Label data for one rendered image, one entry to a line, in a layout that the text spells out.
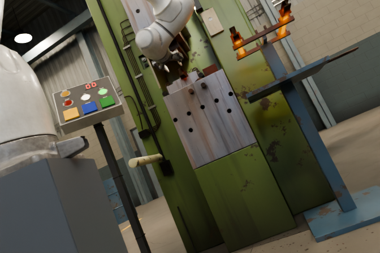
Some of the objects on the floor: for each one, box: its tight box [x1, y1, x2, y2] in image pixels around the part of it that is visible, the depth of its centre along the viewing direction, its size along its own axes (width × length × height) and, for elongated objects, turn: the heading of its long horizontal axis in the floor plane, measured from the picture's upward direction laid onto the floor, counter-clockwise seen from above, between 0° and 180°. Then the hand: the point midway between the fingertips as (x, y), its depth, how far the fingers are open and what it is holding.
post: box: [93, 122, 152, 253], centre depth 165 cm, size 4×4×108 cm
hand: (172, 65), depth 148 cm, fingers open, 7 cm apart
